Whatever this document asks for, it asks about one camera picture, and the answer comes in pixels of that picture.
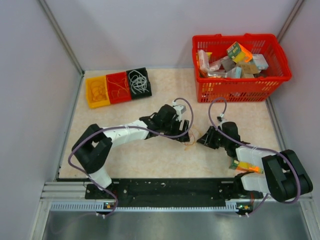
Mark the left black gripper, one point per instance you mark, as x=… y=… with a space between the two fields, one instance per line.
x=184 y=127

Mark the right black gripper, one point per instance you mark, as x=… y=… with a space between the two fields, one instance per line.
x=207 y=139

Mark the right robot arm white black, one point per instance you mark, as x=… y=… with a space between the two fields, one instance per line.
x=280 y=175

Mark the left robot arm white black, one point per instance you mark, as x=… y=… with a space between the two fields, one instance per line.
x=93 y=147

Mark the green orange carton on table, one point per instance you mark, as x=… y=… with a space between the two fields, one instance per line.
x=245 y=166

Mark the black plastic bin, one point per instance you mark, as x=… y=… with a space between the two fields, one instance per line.
x=139 y=83

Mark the red shopping basket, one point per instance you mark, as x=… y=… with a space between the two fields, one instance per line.
x=240 y=89

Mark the red plastic bin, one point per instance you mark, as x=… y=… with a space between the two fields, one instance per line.
x=118 y=87

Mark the pink white packet in basket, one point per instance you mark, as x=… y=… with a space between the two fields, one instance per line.
x=203 y=60

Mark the brown cardboard box in basket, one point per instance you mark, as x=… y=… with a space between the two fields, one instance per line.
x=248 y=70

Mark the yellow plastic bin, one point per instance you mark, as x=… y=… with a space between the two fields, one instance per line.
x=96 y=92

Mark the green yellow carton in basket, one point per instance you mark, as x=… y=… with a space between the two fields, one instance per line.
x=238 y=53

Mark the light blue box in basket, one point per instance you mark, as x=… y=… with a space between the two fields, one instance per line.
x=260 y=62

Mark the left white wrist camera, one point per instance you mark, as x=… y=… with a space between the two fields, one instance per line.
x=180 y=109

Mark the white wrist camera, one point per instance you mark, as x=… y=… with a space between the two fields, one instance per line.
x=180 y=109
x=221 y=118

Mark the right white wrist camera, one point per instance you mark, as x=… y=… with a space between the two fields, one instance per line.
x=221 y=118

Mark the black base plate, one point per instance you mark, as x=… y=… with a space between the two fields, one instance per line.
x=175 y=192

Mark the grey slotted cable duct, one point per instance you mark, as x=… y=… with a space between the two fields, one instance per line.
x=59 y=206

